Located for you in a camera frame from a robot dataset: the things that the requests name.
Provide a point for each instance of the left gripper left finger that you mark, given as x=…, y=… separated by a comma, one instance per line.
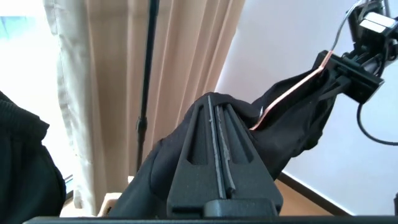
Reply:
x=192, y=174

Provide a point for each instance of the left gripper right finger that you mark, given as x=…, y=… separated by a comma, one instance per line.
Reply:
x=248, y=177

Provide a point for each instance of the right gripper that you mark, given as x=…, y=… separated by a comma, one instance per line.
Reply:
x=357, y=84

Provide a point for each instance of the black garment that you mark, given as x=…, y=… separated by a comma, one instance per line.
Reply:
x=280, y=143

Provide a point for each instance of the pink clothes hanger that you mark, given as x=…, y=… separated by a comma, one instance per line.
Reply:
x=289, y=93

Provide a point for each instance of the black knitted shorts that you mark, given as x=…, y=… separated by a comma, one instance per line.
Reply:
x=25, y=161

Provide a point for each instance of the black clothes rack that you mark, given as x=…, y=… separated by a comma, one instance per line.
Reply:
x=149, y=46

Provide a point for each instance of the beige curtain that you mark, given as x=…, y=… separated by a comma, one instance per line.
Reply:
x=109, y=77

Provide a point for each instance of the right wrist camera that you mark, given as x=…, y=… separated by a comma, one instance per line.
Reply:
x=373, y=31

